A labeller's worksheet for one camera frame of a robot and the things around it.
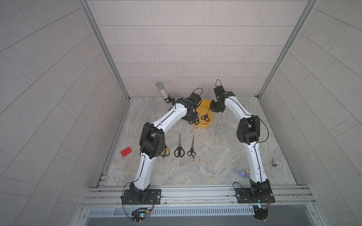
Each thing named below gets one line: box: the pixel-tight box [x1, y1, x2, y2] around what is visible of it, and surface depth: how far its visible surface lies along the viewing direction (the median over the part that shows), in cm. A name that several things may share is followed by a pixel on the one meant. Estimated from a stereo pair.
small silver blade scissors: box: [200, 109, 210, 122], surface depth 107 cm
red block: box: [120, 146, 132, 157], surface depth 86 cm
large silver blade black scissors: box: [173, 133, 186, 158], surface depth 88 cm
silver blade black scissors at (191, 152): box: [187, 135, 196, 159], surface depth 88 cm
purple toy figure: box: [233, 167, 251, 178], surface depth 79 cm
